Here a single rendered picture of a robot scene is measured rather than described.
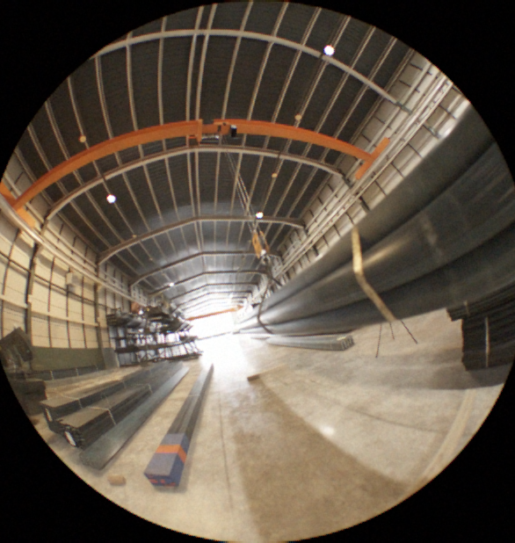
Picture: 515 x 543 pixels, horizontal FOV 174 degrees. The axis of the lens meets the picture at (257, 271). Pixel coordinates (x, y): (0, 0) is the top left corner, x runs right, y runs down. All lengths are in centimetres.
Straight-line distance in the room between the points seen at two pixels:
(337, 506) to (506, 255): 128
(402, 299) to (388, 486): 111
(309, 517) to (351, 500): 24
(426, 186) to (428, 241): 17
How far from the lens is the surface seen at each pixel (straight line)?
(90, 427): 252
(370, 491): 133
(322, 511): 131
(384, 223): 62
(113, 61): 897
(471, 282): 56
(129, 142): 559
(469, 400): 163
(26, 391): 455
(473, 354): 179
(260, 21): 916
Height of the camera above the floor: 121
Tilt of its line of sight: 17 degrees up
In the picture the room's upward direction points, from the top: 17 degrees counter-clockwise
